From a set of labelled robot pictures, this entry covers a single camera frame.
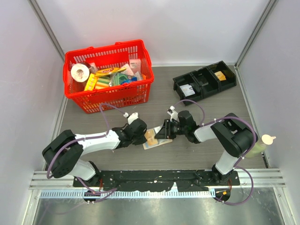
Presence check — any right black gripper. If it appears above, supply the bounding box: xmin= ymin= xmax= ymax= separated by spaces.
xmin=155 ymin=119 xmax=188 ymax=139

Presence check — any beige leather card holder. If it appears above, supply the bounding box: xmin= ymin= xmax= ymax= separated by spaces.
xmin=142 ymin=126 xmax=172 ymax=150

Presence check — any gold VIP card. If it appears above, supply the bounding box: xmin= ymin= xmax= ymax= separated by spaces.
xmin=146 ymin=129 xmax=158 ymax=146

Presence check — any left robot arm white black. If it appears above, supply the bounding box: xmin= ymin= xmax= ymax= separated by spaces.
xmin=42 ymin=118 xmax=147 ymax=187

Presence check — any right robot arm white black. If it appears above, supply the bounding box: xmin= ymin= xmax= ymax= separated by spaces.
xmin=155 ymin=110 xmax=258 ymax=185

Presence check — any white card in bin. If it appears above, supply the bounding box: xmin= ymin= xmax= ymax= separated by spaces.
xmin=180 ymin=84 xmax=195 ymax=97

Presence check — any gold card in bin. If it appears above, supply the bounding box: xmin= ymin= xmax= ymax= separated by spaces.
xmin=214 ymin=71 xmax=226 ymax=81

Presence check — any red plastic shopping basket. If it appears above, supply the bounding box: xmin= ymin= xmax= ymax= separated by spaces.
xmin=62 ymin=39 xmax=154 ymax=113

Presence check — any black bin left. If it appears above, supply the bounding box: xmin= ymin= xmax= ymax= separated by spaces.
xmin=173 ymin=72 xmax=203 ymax=102

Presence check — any black bin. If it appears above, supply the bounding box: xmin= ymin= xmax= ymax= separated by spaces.
xmin=207 ymin=61 xmax=237 ymax=92
xmin=192 ymin=67 xmax=220 ymax=99
xmin=173 ymin=72 xmax=203 ymax=102

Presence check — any green packaged item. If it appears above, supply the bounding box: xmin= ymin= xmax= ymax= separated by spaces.
xmin=109 ymin=73 xmax=132 ymax=87

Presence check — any black bin middle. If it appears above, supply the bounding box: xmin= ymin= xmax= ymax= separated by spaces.
xmin=192 ymin=67 xmax=220 ymax=99

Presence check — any yellow green sponge pack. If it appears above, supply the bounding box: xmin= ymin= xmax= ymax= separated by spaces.
xmin=94 ymin=76 xmax=111 ymax=90

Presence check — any yellow box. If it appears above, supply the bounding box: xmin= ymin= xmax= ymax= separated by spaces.
xmin=84 ymin=73 xmax=98 ymax=91

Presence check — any white pink box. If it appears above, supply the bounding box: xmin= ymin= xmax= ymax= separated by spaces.
xmin=129 ymin=59 xmax=141 ymax=74

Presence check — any yellow snack bag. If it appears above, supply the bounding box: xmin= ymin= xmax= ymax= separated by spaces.
xmin=95 ymin=67 xmax=126 ymax=77

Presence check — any black bin right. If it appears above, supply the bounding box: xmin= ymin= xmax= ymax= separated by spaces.
xmin=207 ymin=61 xmax=237 ymax=92

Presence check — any green liquid squeeze bottle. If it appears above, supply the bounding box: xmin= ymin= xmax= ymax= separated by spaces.
xmin=245 ymin=134 xmax=276 ymax=158

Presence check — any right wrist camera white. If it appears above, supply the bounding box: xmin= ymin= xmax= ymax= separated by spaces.
xmin=167 ymin=106 xmax=178 ymax=120

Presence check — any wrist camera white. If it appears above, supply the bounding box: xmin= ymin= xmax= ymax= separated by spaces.
xmin=167 ymin=106 xmax=178 ymax=120
xmin=123 ymin=112 xmax=139 ymax=125

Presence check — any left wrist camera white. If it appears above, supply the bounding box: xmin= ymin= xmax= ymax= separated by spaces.
xmin=123 ymin=112 xmax=139 ymax=125

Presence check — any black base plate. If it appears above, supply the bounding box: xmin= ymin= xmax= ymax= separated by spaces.
xmin=73 ymin=170 xmax=240 ymax=192

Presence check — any white cable duct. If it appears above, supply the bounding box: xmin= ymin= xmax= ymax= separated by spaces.
xmin=40 ymin=189 xmax=216 ymax=199

